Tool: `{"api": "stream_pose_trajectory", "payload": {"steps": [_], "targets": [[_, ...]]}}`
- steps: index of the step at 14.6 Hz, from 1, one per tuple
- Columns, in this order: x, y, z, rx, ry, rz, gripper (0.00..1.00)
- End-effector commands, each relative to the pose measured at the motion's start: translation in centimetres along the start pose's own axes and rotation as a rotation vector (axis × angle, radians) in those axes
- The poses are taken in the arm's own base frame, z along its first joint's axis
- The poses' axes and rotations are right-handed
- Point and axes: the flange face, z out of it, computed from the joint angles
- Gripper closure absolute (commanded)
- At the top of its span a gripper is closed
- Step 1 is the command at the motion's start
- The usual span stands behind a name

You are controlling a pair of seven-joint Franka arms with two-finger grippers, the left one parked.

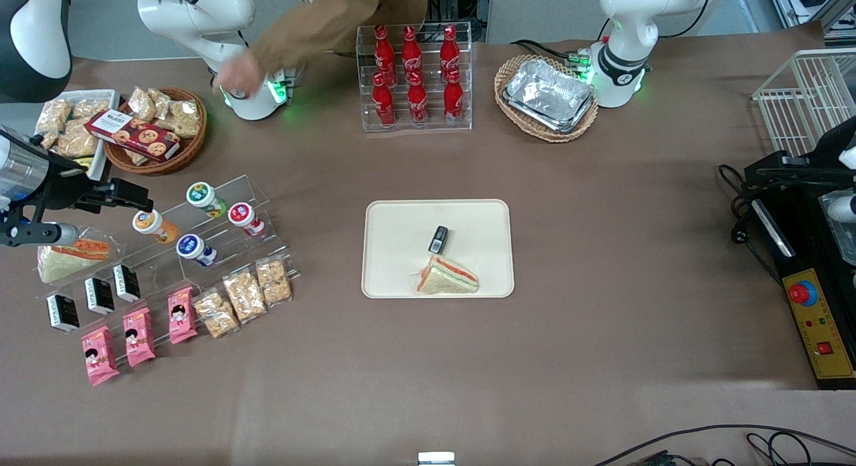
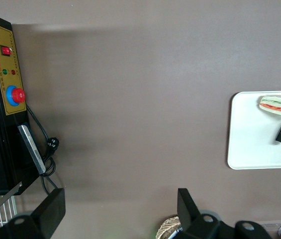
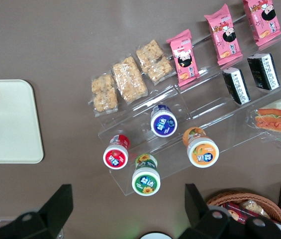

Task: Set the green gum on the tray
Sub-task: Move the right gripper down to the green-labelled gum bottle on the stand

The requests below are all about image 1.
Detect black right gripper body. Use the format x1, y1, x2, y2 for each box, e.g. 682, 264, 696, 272
37, 156, 92, 211

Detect green lid gum bottle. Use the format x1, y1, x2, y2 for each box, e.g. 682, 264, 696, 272
186, 182, 228, 218

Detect brown sleeved forearm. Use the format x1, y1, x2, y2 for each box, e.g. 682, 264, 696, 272
251, 0, 429, 74

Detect orange lid gum bottle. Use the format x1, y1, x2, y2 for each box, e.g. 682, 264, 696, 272
132, 209, 180, 244

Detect white rectangular snack tray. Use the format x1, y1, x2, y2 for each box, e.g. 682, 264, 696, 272
33, 90, 120, 183

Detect blue lid gum bottle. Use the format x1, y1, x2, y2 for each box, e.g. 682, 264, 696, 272
176, 234, 218, 267

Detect red lid gum bottle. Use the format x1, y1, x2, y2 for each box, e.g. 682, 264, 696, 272
228, 203, 265, 237

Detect cream plastic tray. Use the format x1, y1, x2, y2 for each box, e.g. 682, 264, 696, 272
361, 199, 515, 299

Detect person's bare hand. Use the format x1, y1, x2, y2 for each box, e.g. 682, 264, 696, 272
213, 51, 267, 100

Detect red cookie box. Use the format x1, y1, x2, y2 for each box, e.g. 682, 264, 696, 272
85, 109, 181, 162

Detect large wrapped sandwich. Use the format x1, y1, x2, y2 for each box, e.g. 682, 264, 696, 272
37, 239, 111, 284

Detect brown wicker snack basket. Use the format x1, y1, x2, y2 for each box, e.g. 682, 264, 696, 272
104, 87, 208, 176

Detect small black box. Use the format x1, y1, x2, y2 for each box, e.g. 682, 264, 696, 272
112, 264, 142, 303
84, 277, 116, 316
45, 294, 80, 334

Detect clear bag of puffed snack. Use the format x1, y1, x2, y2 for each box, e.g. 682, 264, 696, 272
167, 100, 203, 139
128, 87, 158, 122
148, 88, 175, 118

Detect clear acrylic stepped stand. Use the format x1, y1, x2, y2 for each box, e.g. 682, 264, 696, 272
40, 175, 300, 340

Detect pink snack packet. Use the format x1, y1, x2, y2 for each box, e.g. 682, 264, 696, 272
167, 286, 199, 345
81, 326, 120, 387
122, 308, 156, 368

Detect clear bag of crackers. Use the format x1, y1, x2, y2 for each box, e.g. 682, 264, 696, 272
256, 257, 294, 308
194, 289, 240, 339
222, 271, 268, 324

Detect green lit connector block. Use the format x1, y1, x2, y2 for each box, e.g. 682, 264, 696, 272
267, 66, 303, 104
567, 48, 597, 83

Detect red cola bottle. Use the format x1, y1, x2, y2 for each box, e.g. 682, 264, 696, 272
439, 26, 461, 76
407, 72, 429, 125
401, 26, 423, 78
443, 70, 465, 125
374, 25, 397, 78
372, 72, 397, 128

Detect clear acrylic bottle rack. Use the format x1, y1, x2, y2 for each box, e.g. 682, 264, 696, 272
356, 21, 473, 132

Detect triangular wrapped sandwich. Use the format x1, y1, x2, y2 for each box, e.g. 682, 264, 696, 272
416, 255, 480, 296

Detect light wicker basket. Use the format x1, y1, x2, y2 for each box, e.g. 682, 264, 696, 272
494, 54, 600, 144

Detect stack of foil trays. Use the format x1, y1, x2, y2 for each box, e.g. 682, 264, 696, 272
503, 58, 596, 134

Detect black controller box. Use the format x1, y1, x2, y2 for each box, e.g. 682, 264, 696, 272
742, 115, 856, 390

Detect red emergency stop button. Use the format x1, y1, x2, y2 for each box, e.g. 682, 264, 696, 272
788, 279, 818, 308

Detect grey metal shelf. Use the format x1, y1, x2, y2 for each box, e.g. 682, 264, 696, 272
766, 0, 856, 39

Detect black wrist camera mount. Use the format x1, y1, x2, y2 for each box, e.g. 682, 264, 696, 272
0, 212, 80, 247

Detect black base cable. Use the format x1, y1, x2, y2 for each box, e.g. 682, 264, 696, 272
510, 39, 582, 63

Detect black cable with plug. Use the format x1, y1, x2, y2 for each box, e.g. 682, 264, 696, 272
718, 164, 782, 286

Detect black floor cables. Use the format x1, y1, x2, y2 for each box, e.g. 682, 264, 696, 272
592, 424, 856, 466

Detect white wire basket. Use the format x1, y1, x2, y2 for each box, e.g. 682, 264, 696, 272
752, 48, 856, 159

